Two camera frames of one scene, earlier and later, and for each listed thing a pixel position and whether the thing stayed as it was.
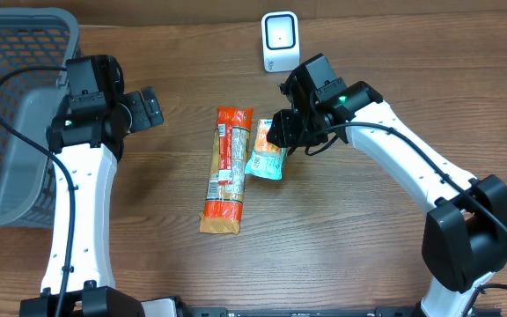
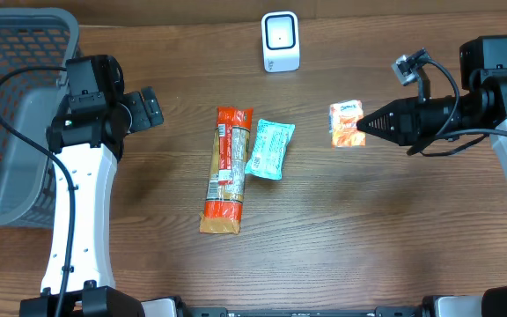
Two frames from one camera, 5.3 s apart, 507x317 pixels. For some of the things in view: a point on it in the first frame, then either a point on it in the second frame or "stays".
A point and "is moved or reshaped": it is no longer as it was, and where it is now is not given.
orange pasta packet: [224, 202] stays
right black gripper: [282, 129] to [404, 123]
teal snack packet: [268, 165] stays
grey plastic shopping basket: [12, 181] stays
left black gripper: [146, 110] stays
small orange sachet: [262, 144] is moved or reshaped
